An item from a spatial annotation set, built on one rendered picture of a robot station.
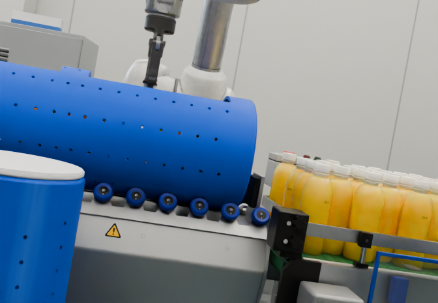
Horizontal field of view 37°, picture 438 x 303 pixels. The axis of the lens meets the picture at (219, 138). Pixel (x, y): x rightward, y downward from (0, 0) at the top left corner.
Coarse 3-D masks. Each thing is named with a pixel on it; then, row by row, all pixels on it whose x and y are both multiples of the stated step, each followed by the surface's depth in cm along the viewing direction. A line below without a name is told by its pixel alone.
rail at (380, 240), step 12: (312, 228) 146; (324, 228) 146; (336, 228) 147; (348, 240) 147; (372, 240) 148; (384, 240) 149; (396, 240) 149; (408, 240) 149; (420, 240) 150; (420, 252) 150; (432, 252) 151
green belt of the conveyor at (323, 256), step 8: (272, 256) 155; (304, 256) 148; (312, 256) 149; (320, 256) 151; (328, 256) 153; (336, 256) 155; (272, 264) 156; (280, 264) 148; (368, 264) 152; (280, 272) 149
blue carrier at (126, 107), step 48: (0, 96) 140; (48, 96) 143; (96, 96) 146; (144, 96) 149; (192, 96) 153; (0, 144) 141; (48, 144) 142; (96, 144) 144; (144, 144) 145; (192, 144) 147; (240, 144) 149; (144, 192) 152; (192, 192) 152; (240, 192) 152
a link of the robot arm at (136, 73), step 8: (136, 64) 220; (144, 64) 219; (160, 64) 221; (128, 72) 220; (136, 72) 218; (144, 72) 217; (160, 72) 219; (168, 72) 223; (128, 80) 218; (136, 80) 217; (160, 80) 218; (168, 80) 219; (160, 88) 218; (168, 88) 218
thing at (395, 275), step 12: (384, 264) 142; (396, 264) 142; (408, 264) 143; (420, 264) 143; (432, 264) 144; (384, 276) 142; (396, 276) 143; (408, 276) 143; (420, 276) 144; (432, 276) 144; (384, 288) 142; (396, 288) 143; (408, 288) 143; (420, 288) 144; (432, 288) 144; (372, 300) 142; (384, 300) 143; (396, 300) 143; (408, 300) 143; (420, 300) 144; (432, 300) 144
